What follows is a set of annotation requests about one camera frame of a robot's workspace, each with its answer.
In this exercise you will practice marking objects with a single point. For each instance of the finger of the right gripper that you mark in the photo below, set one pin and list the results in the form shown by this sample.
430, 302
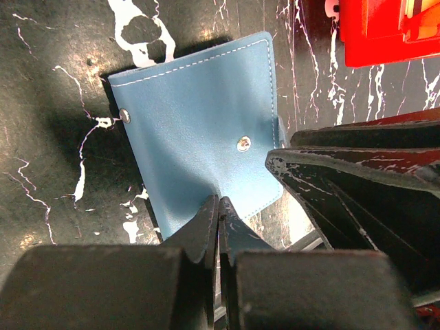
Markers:
408, 131
385, 200

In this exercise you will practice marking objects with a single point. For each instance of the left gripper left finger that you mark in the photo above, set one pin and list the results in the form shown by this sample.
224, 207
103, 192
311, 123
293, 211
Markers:
166, 286

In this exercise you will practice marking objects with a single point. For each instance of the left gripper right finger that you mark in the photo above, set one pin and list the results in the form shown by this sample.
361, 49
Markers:
342, 289

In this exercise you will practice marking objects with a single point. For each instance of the red plastic bin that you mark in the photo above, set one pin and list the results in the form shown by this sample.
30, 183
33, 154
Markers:
378, 32

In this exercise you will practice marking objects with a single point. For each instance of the blue card holder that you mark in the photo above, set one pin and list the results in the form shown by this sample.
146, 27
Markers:
203, 125

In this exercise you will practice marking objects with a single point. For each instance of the stack of credit cards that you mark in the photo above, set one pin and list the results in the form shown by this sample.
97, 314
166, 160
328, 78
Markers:
415, 7

